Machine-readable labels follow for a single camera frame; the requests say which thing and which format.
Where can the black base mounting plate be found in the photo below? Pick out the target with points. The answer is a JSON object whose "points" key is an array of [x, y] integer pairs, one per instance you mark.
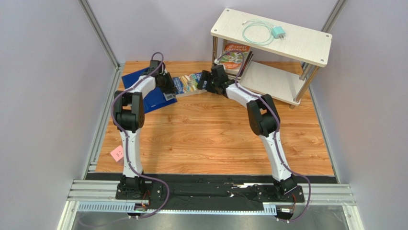
{"points": [[211, 192]]}

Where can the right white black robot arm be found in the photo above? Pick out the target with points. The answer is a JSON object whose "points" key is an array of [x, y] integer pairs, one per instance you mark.
{"points": [[264, 121]]}

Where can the teal charger with cable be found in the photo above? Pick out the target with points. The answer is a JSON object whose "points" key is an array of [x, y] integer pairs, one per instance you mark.
{"points": [[261, 32]]}

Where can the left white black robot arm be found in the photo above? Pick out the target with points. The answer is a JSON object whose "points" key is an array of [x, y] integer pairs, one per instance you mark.
{"points": [[128, 114]]}

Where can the three days to see book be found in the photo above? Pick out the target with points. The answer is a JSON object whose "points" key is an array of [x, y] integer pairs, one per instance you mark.
{"points": [[247, 62]]}

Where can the pink cube power socket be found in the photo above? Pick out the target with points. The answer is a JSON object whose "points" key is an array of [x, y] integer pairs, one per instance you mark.
{"points": [[117, 153]]}

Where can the blue treehouse book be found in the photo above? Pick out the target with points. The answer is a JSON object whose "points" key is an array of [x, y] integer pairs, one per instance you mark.
{"points": [[186, 85]]}

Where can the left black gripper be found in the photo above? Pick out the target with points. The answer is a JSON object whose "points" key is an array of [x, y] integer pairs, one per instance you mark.
{"points": [[170, 89]]}

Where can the white two-tier shelf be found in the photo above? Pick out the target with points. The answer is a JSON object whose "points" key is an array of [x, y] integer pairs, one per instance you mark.
{"points": [[305, 45]]}

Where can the orange 78-storey treehouse book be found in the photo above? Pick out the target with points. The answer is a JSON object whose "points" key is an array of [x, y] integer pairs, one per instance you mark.
{"points": [[233, 56]]}

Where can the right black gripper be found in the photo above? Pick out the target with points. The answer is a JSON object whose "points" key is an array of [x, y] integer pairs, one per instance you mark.
{"points": [[208, 82]]}

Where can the blue file folder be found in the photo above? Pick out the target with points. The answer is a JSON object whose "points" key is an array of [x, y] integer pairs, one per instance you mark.
{"points": [[155, 99]]}

